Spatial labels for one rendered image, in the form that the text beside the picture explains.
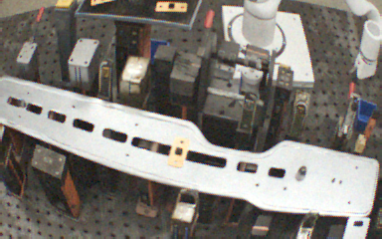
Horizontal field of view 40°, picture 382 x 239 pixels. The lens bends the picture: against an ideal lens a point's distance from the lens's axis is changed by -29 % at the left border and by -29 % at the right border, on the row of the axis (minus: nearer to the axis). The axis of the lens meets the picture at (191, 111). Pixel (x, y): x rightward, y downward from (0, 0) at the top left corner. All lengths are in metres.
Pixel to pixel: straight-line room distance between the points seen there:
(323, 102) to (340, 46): 0.34
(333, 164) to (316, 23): 0.88
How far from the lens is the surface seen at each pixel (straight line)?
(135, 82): 1.76
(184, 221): 1.61
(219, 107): 1.86
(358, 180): 1.78
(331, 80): 2.33
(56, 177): 1.70
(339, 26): 2.55
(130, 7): 1.83
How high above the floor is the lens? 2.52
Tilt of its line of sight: 57 degrees down
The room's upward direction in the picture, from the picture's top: 4 degrees clockwise
